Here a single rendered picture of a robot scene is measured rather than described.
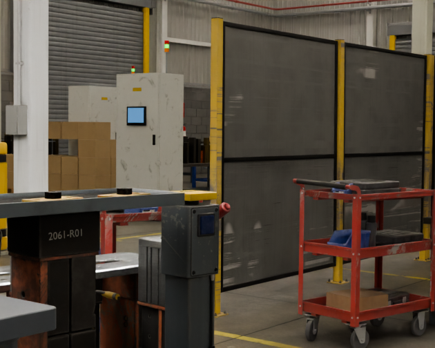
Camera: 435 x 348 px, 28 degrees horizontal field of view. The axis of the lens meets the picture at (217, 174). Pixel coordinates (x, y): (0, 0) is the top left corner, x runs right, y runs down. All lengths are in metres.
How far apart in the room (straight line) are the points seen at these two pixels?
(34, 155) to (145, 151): 6.37
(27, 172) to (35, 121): 0.32
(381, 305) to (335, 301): 0.27
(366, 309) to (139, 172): 7.11
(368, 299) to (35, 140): 2.24
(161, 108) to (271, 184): 5.41
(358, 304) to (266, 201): 1.63
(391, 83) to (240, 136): 2.34
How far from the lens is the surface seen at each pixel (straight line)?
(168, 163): 11.79
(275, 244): 6.49
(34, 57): 5.51
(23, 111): 5.46
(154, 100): 11.69
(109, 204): 1.19
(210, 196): 1.37
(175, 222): 1.36
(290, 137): 6.57
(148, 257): 1.57
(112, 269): 1.60
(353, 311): 4.98
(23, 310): 0.79
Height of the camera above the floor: 1.26
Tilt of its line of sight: 3 degrees down
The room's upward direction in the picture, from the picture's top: 1 degrees clockwise
